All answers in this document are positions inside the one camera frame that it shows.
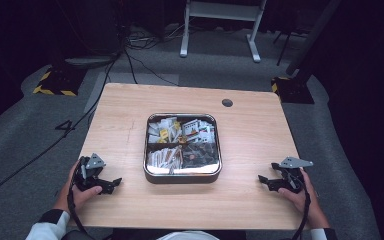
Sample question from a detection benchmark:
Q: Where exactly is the white metal stand frame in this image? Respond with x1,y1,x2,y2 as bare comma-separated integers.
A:
179,0,268,64

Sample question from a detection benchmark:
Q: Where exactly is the bundle of floor cables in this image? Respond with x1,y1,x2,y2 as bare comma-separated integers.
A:
124,23,188,51

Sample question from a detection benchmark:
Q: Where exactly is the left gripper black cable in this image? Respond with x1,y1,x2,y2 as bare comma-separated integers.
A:
66,165,93,240

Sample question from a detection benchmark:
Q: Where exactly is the pile of dark packets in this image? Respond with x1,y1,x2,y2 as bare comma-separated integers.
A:
181,143,220,169

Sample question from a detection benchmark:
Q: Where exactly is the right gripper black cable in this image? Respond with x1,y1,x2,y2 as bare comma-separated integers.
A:
290,173,312,240

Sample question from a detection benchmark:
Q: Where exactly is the person's right hand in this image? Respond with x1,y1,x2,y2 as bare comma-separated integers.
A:
277,168,331,231

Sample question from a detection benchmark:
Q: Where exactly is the pile of white brown sachets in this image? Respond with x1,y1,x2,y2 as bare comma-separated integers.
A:
146,145,184,174

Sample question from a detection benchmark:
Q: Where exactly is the pile of white red packets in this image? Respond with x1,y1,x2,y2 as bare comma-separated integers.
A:
181,118,216,144

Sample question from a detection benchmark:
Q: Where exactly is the black tripod stand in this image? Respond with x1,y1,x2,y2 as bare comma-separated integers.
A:
272,29,303,67

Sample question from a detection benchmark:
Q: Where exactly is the black yellow striped base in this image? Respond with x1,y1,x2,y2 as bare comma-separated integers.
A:
32,67,88,98

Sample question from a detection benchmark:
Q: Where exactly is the person's left hand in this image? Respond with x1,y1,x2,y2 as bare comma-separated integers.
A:
54,161,103,215

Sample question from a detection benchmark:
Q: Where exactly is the dark slanted pole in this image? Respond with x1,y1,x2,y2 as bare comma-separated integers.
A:
285,0,343,76

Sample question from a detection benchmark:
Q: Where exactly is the square metal compartment tray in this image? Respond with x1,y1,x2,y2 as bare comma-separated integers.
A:
142,112,223,185

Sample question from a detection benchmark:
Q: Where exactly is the long black floor cable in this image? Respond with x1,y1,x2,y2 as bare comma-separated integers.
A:
0,49,123,205

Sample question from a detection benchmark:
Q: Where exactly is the thin black floor cable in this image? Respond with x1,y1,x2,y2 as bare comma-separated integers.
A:
124,49,180,87

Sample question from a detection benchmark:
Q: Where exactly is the black base with yellow edge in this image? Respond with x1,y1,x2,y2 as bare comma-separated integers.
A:
271,76,316,105

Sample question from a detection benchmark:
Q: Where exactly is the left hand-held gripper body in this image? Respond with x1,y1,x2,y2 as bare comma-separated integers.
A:
73,153,114,195

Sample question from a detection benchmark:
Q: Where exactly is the pile of white yellow packets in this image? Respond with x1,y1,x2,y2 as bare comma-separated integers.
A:
147,116,183,145

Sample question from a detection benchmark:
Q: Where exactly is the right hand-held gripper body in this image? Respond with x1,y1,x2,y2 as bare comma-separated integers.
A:
266,156,314,195

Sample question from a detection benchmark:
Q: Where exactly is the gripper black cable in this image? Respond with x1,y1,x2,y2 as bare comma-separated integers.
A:
290,173,312,240
66,165,93,240

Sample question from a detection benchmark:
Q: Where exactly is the person's torso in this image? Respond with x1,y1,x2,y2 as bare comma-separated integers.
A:
61,228,248,240

